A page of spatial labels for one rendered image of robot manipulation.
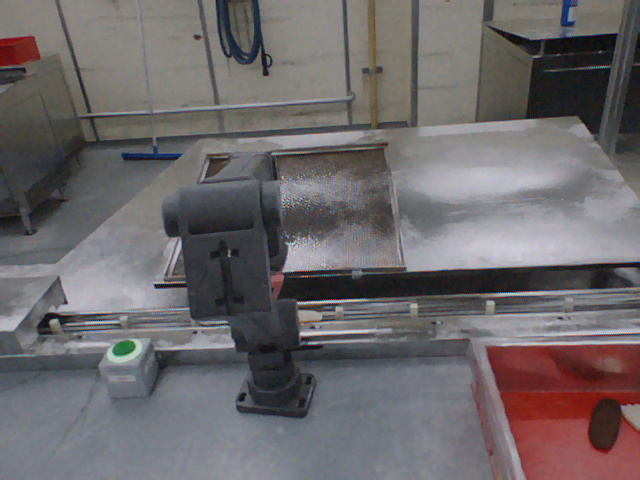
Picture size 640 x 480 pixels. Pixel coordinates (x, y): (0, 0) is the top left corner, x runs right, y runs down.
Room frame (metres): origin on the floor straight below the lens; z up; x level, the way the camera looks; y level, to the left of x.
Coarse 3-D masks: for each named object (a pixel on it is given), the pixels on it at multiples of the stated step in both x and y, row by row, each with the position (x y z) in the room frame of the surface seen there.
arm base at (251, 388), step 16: (288, 352) 0.69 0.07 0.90; (288, 368) 0.66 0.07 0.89; (256, 384) 0.66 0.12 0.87; (272, 384) 0.64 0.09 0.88; (288, 384) 0.65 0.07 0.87; (304, 384) 0.68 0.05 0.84; (240, 400) 0.66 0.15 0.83; (256, 400) 0.65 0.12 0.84; (272, 400) 0.64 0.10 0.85; (288, 400) 0.64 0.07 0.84; (304, 400) 0.65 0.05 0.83; (288, 416) 0.63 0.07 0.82; (304, 416) 0.62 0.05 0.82
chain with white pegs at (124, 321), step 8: (416, 304) 0.83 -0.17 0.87; (488, 304) 0.81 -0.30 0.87; (568, 304) 0.80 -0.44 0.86; (336, 312) 0.83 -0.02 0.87; (416, 312) 0.82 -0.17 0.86; (488, 312) 0.81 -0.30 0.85; (496, 312) 0.82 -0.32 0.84; (504, 312) 0.82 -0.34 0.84; (512, 312) 0.82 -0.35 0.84; (520, 312) 0.81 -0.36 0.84; (544, 312) 0.81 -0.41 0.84; (56, 320) 0.88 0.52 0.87; (120, 320) 0.87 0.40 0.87; (128, 320) 0.87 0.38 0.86; (192, 320) 0.85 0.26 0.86; (320, 320) 0.84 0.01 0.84; (56, 328) 0.88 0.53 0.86; (104, 328) 0.88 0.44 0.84; (112, 328) 0.88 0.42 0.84; (120, 328) 0.88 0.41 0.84; (128, 328) 0.87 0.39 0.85
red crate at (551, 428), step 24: (504, 408) 0.60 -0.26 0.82; (528, 408) 0.60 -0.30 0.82; (552, 408) 0.60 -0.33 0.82; (576, 408) 0.59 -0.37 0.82; (528, 432) 0.55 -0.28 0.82; (552, 432) 0.55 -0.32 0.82; (576, 432) 0.55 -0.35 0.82; (624, 432) 0.54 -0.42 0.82; (528, 456) 0.51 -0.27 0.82; (552, 456) 0.51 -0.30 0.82; (576, 456) 0.51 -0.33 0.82; (600, 456) 0.50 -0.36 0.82; (624, 456) 0.50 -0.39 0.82
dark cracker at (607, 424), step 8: (600, 400) 0.59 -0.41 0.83; (608, 400) 0.59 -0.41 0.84; (616, 400) 0.59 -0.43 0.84; (600, 408) 0.58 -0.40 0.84; (608, 408) 0.57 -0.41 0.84; (616, 408) 0.57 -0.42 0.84; (592, 416) 0.57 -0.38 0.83; (600, 416) 0.56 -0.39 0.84; (608, 416) 0.56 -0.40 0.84; (616, 416) 0.56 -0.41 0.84; (592, 424) 0.55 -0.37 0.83; (600, 424) 0.55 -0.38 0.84; (608, 424) 0.54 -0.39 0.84; (616, 424) 0.54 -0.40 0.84; (592, 432) 0.54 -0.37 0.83; (600, 432) 0.53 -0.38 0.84; (608, 432) 0.53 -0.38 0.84; (616, 432) 0.53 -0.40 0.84; (592, 440) 0.53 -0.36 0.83; (600, 440) 0.52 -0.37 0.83; (608, 440) 0.52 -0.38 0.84; (600, 448) 0.51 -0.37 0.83
